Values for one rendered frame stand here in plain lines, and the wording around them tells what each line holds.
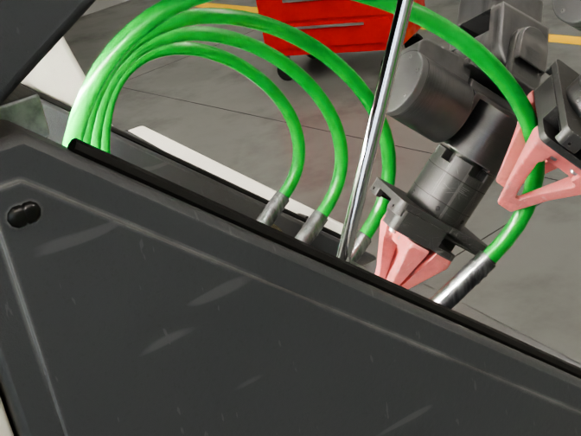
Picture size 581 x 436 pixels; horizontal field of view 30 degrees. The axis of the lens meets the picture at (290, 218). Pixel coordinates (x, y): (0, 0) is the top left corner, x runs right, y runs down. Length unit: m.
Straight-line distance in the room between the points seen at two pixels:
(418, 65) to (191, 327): 0.45
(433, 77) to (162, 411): 0.47
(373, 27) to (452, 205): 4.26
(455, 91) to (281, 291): 0.43
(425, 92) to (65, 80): 0.45
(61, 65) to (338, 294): 0.71
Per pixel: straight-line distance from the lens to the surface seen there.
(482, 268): 0.88
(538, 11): 1.01
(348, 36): 5.23
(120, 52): 0.78
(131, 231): 0.46
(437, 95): 0.89
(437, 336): 0.57
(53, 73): 1.18
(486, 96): 0.93
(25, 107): 0.52
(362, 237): 1.06
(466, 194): 0.93
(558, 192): 0.85
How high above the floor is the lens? 1.57
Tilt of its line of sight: 24 degrees down
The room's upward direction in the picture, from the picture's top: 12 degrees counter-clockwise
